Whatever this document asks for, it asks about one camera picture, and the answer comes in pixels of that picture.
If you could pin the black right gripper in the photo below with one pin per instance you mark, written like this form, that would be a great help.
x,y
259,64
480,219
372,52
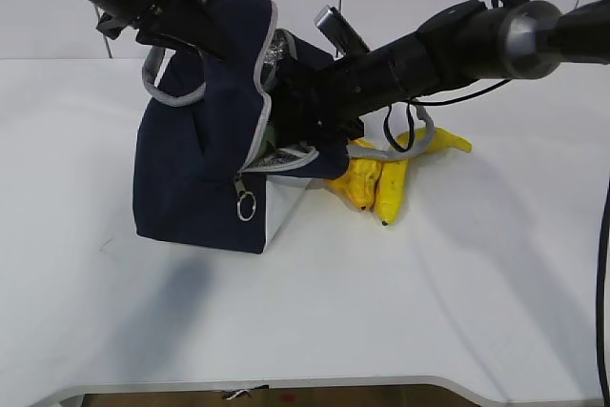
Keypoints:
x,y
324,106

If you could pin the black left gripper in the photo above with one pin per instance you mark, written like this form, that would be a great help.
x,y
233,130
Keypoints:
x,y
178,25

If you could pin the yellow pear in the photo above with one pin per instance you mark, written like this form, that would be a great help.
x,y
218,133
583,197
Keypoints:
x,y
358,184

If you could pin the yellow banana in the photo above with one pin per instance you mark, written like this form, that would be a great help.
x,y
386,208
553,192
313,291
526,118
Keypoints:
x,y
391,185

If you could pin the navy blue lunch bag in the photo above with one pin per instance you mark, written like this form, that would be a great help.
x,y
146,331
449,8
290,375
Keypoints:
x,y
200,176

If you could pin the green lid glass lunchbox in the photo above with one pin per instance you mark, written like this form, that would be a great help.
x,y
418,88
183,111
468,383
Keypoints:
x,y
269,138

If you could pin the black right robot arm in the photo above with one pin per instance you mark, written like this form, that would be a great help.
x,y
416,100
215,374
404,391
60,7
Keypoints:
x,y
455,48

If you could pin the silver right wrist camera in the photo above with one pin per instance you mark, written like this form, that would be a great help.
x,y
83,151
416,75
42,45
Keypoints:
x,y
333,25

